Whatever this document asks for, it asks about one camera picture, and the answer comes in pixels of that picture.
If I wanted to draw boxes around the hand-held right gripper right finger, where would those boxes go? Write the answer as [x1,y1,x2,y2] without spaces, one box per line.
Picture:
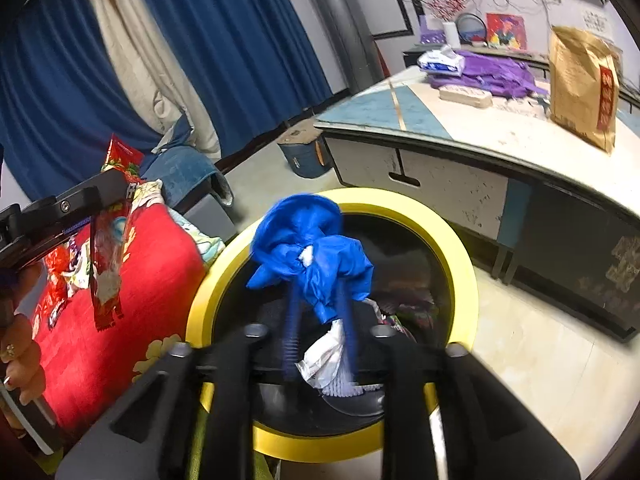
[340,282,582,480]

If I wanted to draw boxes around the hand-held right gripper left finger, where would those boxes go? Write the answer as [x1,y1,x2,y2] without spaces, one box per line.
[55,280,303,480]

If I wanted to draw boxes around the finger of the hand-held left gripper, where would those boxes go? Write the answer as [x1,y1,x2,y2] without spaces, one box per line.
[20,169,129,242]
[0,216,94,269]

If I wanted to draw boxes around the white plastic bag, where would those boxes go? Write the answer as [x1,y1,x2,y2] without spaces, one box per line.
[295,319,362,391]

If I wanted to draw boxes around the red snack wrapper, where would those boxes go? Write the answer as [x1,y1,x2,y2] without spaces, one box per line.
[89,134,147,332]

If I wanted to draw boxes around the blue plastic bag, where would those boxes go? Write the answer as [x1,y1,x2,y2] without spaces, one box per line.
[246,192,375,327]

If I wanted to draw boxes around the yellow-rimmed trash bin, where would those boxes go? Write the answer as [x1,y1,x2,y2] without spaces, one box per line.
[185,187,481,463]

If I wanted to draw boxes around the person's left hand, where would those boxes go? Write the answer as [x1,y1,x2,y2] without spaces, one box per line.
[0,264,47,406]

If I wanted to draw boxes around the red plastic bag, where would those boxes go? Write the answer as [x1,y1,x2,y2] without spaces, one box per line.
[42,247,71,311]

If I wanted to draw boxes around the blue bedsheet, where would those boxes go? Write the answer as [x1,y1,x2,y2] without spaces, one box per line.
[142,145,235,207]

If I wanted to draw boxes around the beige and blue cloth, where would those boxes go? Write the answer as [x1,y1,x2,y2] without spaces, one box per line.
[150,114,195,155]

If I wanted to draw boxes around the red floral blanket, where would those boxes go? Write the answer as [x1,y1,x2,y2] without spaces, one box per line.
[27,180,227,443]

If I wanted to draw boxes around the beige curtain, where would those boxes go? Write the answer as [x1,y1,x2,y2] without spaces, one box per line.
[82,0,222,162]

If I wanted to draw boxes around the blue stool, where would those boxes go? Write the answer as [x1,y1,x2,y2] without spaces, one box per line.
[276,129,332,179]

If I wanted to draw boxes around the coffee table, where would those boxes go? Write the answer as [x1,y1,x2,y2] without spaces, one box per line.
[314,64,640,343]

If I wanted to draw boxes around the beige power strip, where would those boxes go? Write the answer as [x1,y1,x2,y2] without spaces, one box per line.
[437,85,494,109]

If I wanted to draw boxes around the tissue pack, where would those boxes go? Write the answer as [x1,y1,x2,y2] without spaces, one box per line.
[417,44,469,78]

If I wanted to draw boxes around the purple bag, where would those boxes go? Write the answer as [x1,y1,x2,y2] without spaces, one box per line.
[429,50,548,102]

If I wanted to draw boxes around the silver standing air conditioner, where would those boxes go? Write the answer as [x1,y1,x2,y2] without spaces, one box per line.
[290,0,387,92]

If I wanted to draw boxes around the purple box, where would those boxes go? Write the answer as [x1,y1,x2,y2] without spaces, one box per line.
[419,15,446,45]

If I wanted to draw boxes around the round ornament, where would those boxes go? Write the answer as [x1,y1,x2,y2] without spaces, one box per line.
[457,12,489,47]

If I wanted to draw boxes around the brown paper bag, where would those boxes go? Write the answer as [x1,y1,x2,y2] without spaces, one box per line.
[547,25,624,154]

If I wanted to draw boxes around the colourful picture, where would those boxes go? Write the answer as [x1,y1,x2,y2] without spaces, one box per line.
[486,12,528,51]

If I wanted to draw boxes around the red flower sprigs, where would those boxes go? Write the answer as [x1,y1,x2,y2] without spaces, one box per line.
[427,0,471,23]

